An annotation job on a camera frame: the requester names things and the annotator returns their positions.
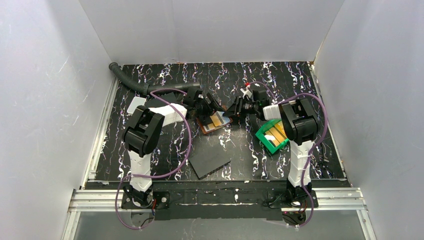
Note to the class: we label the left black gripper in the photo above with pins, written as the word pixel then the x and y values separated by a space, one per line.
pixel 205 105

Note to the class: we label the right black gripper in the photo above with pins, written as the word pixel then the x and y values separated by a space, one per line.
pixel 239 105

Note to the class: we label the gold credit card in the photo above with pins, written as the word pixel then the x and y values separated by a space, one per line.
pixel 216 119

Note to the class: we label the brown leather card holder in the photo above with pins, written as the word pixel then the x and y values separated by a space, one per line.
pixel 204 121

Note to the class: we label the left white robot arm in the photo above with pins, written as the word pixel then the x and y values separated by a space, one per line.
pixel 142 131

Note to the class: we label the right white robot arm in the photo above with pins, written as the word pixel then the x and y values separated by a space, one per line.
pixel 300 125

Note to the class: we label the green plastic card tray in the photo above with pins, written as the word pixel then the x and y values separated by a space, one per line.
pixel 267 145

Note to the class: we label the cards in green tray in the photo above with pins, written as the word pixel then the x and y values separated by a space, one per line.
pixel 275 133

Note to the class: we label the black foam block front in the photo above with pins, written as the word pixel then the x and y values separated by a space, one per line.
pixel 207 160

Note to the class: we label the white plastic box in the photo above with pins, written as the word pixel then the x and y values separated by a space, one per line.
pixel 136 101

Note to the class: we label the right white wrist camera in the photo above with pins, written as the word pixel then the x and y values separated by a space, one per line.
pixel 247 92

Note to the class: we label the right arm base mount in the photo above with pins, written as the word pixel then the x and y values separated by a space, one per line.
pixel 294 210

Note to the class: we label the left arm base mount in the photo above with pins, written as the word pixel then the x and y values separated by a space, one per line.
pixel 143 204

